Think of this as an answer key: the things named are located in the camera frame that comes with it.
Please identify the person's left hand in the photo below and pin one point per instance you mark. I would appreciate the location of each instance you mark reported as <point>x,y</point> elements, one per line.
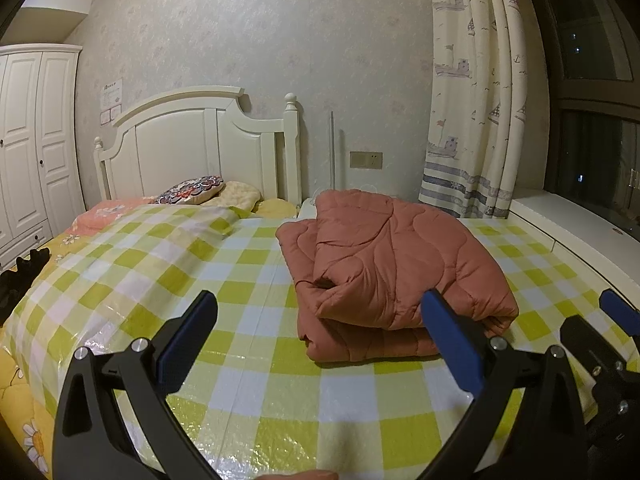
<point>300,476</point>

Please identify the white paper wall notice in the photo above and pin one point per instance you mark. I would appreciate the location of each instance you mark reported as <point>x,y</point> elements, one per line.
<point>112,94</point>

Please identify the small paper wall notice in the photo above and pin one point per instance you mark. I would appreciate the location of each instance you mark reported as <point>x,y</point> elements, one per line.
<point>110,116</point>

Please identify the white nightstand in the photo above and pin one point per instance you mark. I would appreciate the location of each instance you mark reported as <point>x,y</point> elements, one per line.
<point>305,210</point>

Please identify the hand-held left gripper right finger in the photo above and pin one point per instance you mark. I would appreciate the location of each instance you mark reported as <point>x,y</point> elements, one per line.
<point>450,335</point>

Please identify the gold wall socket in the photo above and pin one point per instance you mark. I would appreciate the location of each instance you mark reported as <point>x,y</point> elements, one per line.
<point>365,160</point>

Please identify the yellow pillow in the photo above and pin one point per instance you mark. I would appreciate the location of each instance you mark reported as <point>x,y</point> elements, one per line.
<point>277,207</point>

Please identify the green checkered plastic bed cover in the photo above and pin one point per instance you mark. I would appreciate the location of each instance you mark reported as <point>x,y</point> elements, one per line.
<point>225,285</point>

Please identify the patterned embroidered pillow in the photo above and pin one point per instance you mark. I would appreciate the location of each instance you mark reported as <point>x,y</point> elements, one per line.
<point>192,190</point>

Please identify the cream quilted pillow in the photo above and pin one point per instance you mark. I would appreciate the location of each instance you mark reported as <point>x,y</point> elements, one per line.
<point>240,194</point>

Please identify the dark bay window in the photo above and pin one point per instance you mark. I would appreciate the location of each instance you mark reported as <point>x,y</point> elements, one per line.
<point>590,110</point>

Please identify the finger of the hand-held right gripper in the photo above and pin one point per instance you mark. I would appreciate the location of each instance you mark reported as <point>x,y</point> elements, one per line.
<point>590,340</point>
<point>620,310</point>

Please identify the white window sill bench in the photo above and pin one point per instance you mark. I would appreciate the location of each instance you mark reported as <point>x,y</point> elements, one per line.
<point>565,230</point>

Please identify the white wooden bed headboard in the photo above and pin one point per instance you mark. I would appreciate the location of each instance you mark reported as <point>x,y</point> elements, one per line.
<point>200,150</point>

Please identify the boat print curtain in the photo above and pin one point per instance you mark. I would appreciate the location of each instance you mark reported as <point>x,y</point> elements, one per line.
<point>475,85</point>

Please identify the rust quilted jacket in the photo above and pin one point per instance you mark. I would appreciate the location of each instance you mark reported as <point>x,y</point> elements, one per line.
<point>390,260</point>

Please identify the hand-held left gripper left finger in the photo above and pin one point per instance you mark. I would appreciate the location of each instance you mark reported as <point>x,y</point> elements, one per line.
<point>187,335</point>

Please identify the slim grey desk lamp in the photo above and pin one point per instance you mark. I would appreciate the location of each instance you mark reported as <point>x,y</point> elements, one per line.
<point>331,150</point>

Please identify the white wardrobe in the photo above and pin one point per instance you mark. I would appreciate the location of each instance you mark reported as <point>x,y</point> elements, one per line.
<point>30,150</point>

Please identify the dark cloth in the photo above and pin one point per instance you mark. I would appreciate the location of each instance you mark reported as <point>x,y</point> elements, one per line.
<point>22,280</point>

